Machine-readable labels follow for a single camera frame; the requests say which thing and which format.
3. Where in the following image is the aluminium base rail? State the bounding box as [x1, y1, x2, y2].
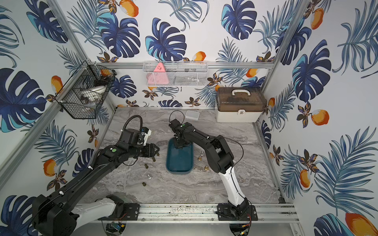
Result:
[118, 202, 299, 224]

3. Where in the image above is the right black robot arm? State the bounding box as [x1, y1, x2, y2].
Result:
[169, 120, 249, 214]

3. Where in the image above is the black wire basket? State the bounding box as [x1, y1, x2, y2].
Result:
[54, 61, 117, 120]

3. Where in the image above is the teal plastic storage box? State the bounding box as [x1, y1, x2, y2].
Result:
[166, 138, 194, 175]

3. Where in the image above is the clear wall shelf basket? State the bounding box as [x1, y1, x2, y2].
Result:
[143, 61, 208, 87]

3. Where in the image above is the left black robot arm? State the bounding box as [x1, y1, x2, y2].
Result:
[31, 144, 160, 236]

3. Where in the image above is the pink triangle item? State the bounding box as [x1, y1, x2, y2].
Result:
[147, 63, 169, 86]

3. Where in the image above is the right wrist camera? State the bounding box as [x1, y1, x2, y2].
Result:
[169, 119, 184, 133]

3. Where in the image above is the white box with brown lid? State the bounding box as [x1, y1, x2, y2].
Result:
[215, 87, 266, 123]

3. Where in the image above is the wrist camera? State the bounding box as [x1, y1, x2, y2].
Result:
[121, 127, 152, 146]
[169, 119, 184, 133]

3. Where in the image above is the small white square box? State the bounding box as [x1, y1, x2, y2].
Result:
[185, 110, 200, 121]

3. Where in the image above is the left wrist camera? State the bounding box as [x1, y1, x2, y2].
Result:
[121, 127, 152, 146]

